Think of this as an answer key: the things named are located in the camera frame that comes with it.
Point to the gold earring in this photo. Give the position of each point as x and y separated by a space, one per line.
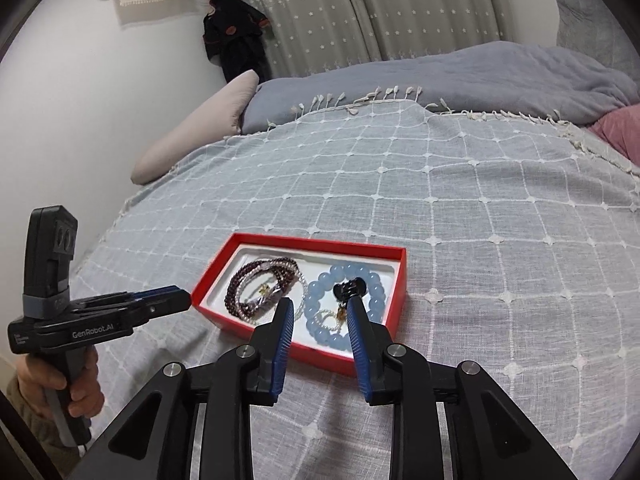
263 290

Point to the grey quilted pillow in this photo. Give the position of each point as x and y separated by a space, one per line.
600 35

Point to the grey star-print curtain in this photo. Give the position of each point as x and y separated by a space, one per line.
375 10

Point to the grey duvet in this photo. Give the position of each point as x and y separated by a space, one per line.
450 80

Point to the beige pillow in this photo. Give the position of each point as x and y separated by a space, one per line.
200 125

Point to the pink pillow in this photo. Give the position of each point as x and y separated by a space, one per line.
620 132

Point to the dark hanging garment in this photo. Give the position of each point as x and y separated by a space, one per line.
240 35

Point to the person's left forearm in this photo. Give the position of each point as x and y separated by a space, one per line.
30 425

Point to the black hair clip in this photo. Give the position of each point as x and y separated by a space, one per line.
345 290

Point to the person's left hand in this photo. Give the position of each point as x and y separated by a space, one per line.
87 395

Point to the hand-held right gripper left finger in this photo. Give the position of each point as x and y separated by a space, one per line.
285 330

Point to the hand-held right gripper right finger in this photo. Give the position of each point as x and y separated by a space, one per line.
360 345

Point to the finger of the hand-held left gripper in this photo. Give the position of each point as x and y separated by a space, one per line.
155 291
172 304

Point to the red cardboard box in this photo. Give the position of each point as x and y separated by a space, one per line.
320 356

